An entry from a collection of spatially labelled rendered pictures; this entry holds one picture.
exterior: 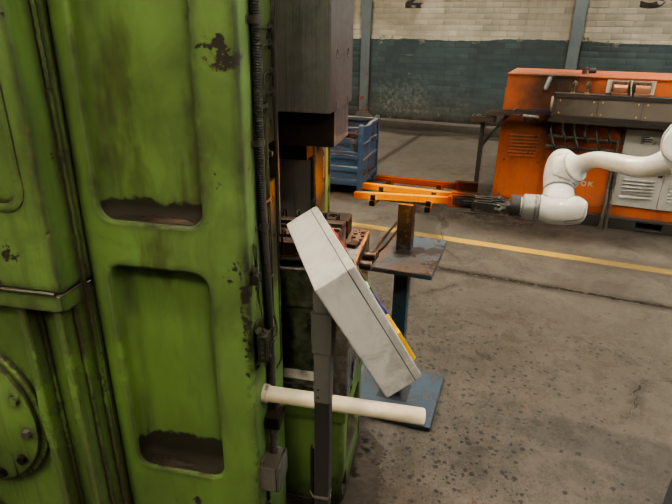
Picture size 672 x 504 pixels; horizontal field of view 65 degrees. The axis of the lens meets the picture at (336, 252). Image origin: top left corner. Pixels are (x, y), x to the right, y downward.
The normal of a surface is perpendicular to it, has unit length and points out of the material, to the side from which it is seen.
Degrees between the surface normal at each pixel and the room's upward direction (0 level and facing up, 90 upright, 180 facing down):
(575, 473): 0
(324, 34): 90
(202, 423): 90
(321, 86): 90
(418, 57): 94
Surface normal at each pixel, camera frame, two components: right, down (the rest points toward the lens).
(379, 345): 0.22, 0.38
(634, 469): 0.01, -0.92
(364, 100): -0.38, 0.35
